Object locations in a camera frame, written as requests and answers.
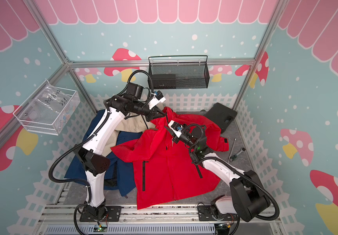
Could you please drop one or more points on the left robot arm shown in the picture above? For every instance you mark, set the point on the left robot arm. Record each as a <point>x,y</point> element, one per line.
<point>89,152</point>

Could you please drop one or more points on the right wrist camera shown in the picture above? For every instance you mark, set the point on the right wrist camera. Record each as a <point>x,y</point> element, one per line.
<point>175,129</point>

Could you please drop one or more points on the black plastic tool case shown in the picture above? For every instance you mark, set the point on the black plastic tool case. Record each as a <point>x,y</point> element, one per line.
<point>221,115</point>

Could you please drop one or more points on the red jacket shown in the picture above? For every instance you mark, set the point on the red jacket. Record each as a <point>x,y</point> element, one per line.
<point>163,170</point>

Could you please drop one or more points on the clear plastic bag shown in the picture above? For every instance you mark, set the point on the clear plastic bag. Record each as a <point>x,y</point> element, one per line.
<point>51,105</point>

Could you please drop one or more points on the horizontal aluminium frame bar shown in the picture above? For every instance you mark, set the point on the horizontal aluminium frame bar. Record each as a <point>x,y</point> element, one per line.
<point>147,63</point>

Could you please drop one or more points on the black wire mesh basket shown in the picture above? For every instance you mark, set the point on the black wire mesh basket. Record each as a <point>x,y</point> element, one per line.
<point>180,76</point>

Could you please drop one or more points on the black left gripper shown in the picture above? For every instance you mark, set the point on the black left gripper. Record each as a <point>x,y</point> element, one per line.
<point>153,114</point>

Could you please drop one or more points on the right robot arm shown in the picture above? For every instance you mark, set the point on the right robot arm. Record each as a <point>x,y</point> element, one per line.
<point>248,198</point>

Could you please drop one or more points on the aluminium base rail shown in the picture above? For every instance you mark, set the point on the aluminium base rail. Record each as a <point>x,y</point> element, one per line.
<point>167,219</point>

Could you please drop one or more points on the green handled ratchet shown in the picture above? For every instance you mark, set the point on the green handled ratchet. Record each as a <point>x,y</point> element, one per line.
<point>234,157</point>

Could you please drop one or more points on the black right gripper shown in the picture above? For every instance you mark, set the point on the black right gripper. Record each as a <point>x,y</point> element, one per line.
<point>173,135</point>

